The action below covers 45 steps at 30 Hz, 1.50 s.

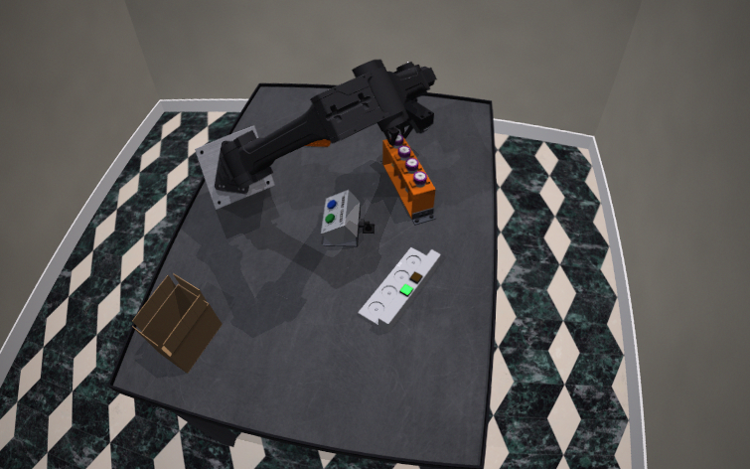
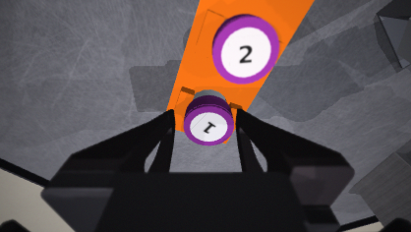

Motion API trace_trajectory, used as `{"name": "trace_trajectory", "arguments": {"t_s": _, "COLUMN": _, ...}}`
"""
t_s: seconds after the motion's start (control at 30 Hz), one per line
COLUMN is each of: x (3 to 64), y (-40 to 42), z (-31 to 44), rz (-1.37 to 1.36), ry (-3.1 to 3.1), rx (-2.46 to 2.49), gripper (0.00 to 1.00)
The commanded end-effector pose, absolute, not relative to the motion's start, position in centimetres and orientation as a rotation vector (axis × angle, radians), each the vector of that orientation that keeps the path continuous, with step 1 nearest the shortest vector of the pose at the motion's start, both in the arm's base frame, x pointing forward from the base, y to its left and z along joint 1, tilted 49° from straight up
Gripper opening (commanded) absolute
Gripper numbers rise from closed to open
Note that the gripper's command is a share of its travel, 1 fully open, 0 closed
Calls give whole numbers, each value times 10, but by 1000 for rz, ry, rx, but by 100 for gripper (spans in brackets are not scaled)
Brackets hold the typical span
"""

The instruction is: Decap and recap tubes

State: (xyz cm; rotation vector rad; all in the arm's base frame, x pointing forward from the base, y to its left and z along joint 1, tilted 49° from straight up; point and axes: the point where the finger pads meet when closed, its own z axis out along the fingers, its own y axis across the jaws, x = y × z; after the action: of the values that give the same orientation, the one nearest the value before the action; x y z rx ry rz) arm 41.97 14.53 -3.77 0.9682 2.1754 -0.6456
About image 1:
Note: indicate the brown cardboard box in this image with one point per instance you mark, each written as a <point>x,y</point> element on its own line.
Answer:
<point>193,332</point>

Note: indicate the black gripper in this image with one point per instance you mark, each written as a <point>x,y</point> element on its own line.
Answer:
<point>394,132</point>

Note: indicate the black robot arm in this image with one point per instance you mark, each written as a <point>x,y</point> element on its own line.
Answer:
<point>383,96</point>

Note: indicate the black table edge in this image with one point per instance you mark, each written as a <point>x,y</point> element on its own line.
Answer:
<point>147,294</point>

